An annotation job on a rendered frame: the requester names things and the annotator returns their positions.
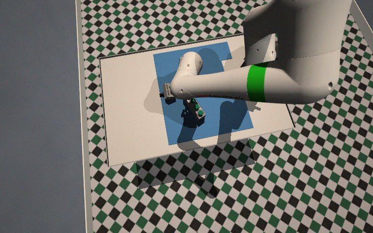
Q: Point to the blue flat mat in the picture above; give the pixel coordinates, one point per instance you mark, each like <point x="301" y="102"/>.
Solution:
<point x="222" y="115"/>

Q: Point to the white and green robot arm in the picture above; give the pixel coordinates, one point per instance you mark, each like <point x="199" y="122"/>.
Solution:
<point x="302" y="67"/>

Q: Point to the small sloping desk with blue and green keys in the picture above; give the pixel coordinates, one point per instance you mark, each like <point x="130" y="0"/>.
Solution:
<point x="166" y="92"/>

